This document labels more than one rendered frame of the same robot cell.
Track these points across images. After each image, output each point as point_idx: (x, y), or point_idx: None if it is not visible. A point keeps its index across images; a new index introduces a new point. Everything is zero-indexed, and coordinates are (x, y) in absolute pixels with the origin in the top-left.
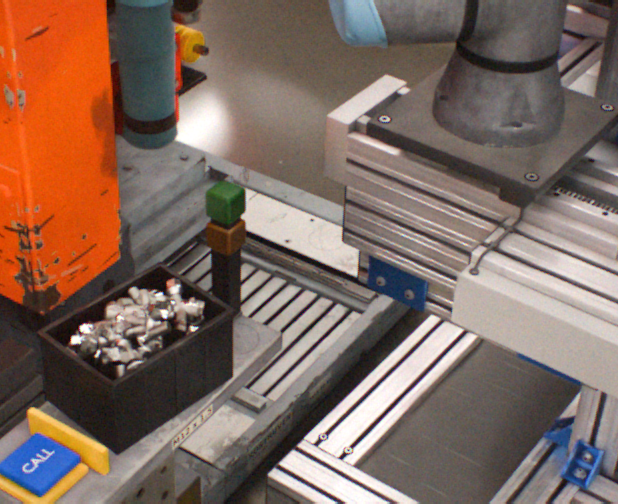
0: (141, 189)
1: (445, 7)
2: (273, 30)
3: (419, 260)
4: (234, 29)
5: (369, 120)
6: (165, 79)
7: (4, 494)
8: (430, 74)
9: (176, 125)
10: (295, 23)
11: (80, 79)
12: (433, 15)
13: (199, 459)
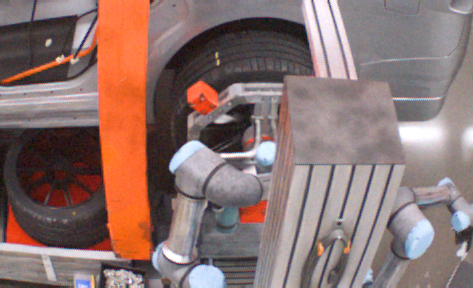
0: (255, 230)
1: (174, 280)
2: (429, 179)
3: None
4: (418, 168)
5: (174, 286)
6: (225, 215)
7: (74, 285)
8: (447, 241)
9: (232, 229)
10: (439, 182)
11: (133, 215)
12: (171, 279)
13: None
